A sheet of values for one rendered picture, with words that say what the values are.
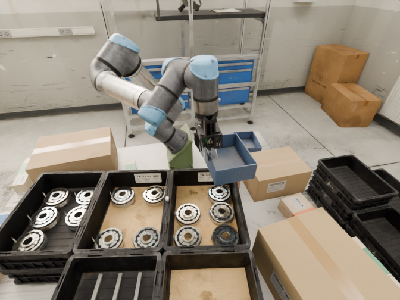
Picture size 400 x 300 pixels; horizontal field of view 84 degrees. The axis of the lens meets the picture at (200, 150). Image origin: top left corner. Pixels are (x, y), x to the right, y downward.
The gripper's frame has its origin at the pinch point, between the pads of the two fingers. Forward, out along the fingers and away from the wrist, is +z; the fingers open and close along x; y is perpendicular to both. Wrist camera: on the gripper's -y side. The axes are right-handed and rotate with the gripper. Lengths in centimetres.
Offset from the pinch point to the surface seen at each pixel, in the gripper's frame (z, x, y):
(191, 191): 29.1, -7.3, -10.5
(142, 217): 27.5, -30.2, -0.2
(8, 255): 15, -71, 14
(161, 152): 41, -21, -61
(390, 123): 124, 282, -147
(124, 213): 27.0, -38.1, -3.6
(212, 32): 13, 69, -282
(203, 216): 29.4, -4.4, 4.5
